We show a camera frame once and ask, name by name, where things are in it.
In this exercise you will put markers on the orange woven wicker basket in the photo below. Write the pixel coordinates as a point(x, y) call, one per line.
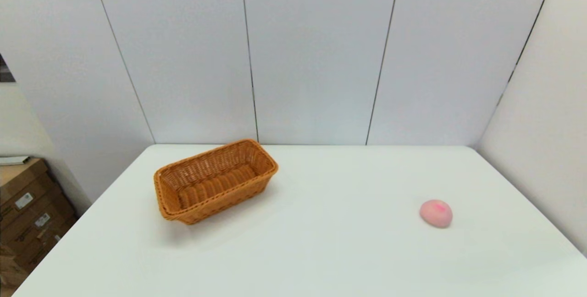
point(215, 187)

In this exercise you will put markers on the pink peach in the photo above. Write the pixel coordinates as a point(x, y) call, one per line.
point(435, 214)

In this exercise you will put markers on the cardboard box with white label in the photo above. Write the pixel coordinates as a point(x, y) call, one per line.
point(43, 220)
point(18, 175)

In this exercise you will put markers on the white flat board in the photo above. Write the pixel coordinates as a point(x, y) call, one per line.
point(13, 160)

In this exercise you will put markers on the plain brown cardboard box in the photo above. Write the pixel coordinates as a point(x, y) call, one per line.
point(32, 251)

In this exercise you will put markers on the crumpled brown cardboard piece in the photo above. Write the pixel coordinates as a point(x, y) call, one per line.
point(8, 272)

